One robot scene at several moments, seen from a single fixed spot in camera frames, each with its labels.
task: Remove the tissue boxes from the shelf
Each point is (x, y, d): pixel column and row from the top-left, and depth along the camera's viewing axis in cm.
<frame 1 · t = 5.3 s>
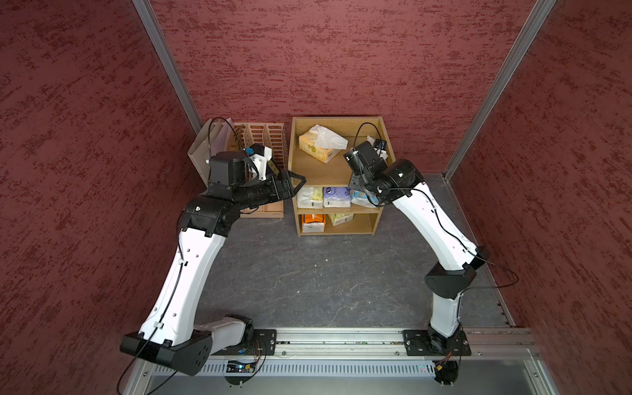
left hand: (292, 189, 64), fingers open
right hand: (362, 182, 74), fingers open
wooden three-tier shelf: (332, 174, 77), point 34 cm above the table
grey cardboard folder: (199, 150, 89), point 31 cm above the table
pink folder: (219, 132, 97), point 31 cm above the table
yellow-green tissue pack: (310, 197, 84), point 23 cm above the table
purple tissue pack: (336, 197, 85), point 23 cm above the table
orange white tissue box: (313, 223, 94), point 9 cm above the table
small green yellow tissue pack: (336, 219, 99), point 6 cm above the table

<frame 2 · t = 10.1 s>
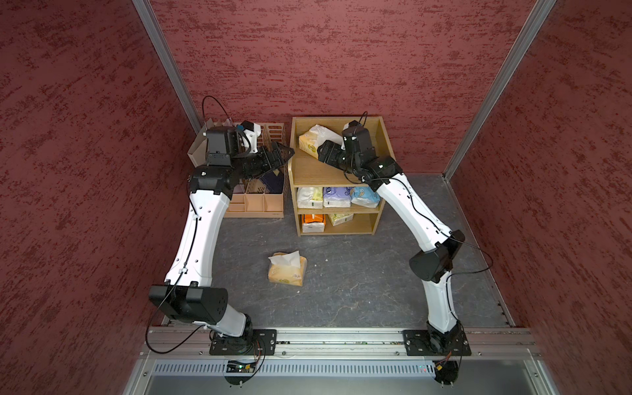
left hand: (283, 162, 69), fingers open
right hand: (326, 156, 78), fingers open
dark blue book: (273, 184, 106), point 10 cm above the table
yellow tissue box top right: (287, 267, 86), point 6 cm above the table
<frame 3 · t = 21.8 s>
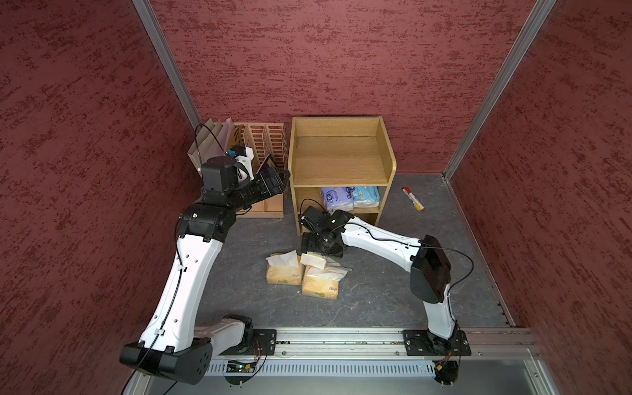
left hand: (277, 184, 66), fingers open
right hand: (316, 256, 84), fingers open
yellow-green tissue pack: (313, 259, 86), point 8 cm above the table
yellow tissue box top left: (323, 283, 83), point 6 cm above the table
red white marker: (417, 203, 112), on the table
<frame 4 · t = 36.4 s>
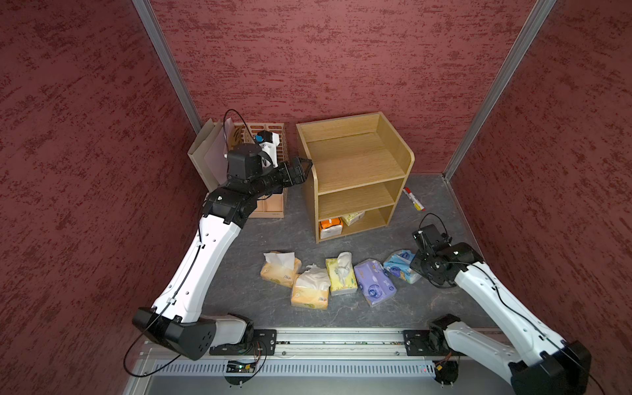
left hand: (299, 170, 67), fingers open
right hand: (418, 271, 78), fingers closed
wooden three-tier shelf: (361, 168, 81), point 33 cm above the table
yellow-green tissue pack: (341, 273, 83), point 8 cm above the table
purple tissue pack: (375, 283, 83), point 6 cm above the table
blue tissue pack: (398, 262, 87), point 6 cm above the table
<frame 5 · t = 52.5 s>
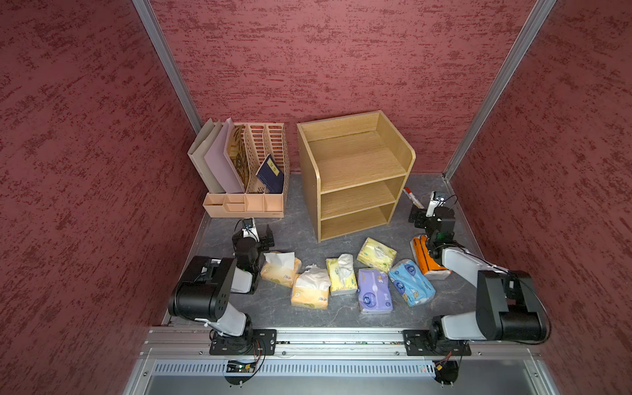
left hand: (256, 230, 93), fingers open
right hand: (424, 209, 91), fingers open
blue tissue pack: (411, 281, 85), point 4 cm above the table
orange white tissue box: (425, 262, 87), point 7 cm above the table
small green yellow tissue pack: (377, 254, 89), point 6 cm above the table
patterned brown book: (241, 152, 108), point 18 cm above the table
